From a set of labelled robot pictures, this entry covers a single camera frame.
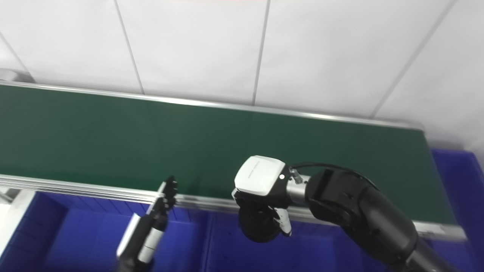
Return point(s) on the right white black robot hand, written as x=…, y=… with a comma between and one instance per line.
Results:
x=261, y=175

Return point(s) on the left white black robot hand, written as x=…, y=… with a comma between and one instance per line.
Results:
x=140, y=238

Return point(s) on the black round flanged part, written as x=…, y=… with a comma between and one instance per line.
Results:
x=257, y=224

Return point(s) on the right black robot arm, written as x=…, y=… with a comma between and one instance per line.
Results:
x=363, y=215

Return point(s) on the blue plastic bin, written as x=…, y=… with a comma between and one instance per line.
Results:
x=321, y=253
x=83, y=238
x=459, y=181

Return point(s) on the green conveyor belt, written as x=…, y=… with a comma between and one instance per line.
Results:
x=151, y=143

